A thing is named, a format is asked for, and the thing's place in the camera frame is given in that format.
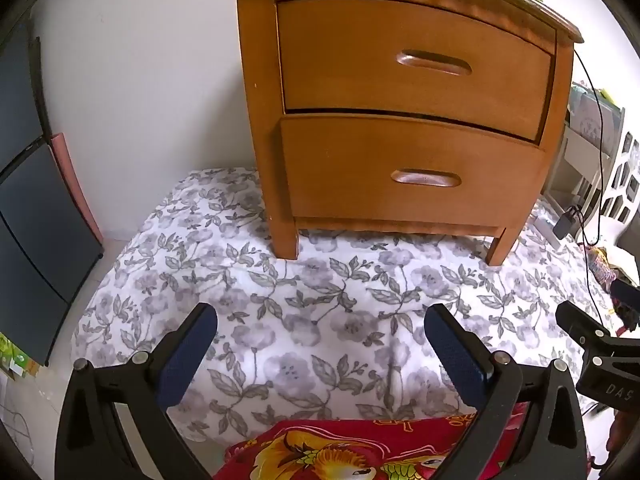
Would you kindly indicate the wooden nightstand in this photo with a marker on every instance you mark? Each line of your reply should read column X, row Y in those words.
column 260, row 110

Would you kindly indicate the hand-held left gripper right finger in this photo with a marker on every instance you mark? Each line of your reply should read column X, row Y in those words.
column 457, row 355

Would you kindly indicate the grey paper box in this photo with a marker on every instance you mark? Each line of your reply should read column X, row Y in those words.
column 590, row 120

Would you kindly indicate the green printed box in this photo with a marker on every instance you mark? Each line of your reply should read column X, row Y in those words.
column 12, row 355

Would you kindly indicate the white plastic rack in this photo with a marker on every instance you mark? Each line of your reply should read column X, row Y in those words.
column 620, row 180

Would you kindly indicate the pink board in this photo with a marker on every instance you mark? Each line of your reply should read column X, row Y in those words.
column 75, row 185

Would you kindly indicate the dark blue cabinet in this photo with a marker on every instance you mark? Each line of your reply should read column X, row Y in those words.
column 30, row 210

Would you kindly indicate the black power adapter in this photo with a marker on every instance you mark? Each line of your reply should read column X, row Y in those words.
column 565, row 222

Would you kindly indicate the red floral blanket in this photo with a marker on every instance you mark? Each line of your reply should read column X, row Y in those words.
column 325, row 450

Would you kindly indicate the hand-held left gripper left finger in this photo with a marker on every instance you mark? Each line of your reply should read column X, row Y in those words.
column 182, row 360

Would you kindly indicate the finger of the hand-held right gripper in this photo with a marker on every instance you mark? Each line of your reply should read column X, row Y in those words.
column 582, row 327
column 625, row 291

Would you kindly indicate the shallow-fronted wooden drawer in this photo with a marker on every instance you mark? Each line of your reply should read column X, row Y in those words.
column 350, row 60

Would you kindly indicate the grey floral quilt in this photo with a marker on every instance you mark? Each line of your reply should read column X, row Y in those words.
column 250, row 285

